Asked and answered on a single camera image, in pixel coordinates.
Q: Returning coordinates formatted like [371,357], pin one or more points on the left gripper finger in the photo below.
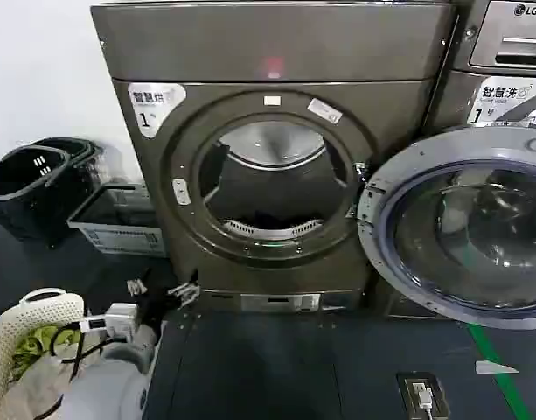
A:
[184,294]
[136,287]

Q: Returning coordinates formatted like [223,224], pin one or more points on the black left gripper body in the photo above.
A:
[156,306]

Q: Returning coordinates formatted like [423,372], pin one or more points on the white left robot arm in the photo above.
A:
[101,385]

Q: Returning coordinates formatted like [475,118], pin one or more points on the grey plastic crate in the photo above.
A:
[119,238]

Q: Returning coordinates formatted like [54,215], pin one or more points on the green cloth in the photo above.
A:
[31,345]

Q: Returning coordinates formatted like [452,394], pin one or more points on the white perforated laundry basket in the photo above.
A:
[14,324]

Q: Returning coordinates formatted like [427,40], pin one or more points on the beige cloth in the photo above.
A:
[40,385]

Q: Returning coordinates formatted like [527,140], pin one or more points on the black plastic laundry basket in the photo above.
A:
[22,201]
[81,151]

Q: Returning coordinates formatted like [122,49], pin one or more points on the small white rectangular label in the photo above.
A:
[272,100]

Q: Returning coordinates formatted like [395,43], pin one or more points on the slanted white label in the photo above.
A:
[323,110]

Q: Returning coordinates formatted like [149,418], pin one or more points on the white power plug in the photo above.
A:
[422,394]

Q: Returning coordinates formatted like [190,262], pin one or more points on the floor power socket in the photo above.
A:
[422,396]

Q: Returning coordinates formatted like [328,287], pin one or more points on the grey front-loading dryer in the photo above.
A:
[272,48]

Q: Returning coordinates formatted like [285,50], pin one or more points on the round glass dryer door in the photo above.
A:
[451,227]

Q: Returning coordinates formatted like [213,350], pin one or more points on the white floor tape piece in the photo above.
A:
[495,368]

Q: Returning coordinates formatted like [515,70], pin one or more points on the green floor tape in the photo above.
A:
[499,367]

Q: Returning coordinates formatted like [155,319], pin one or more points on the grey washing machine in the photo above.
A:
[457,96]

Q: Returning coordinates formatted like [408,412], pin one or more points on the white washer number sticker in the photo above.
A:
[495,102]

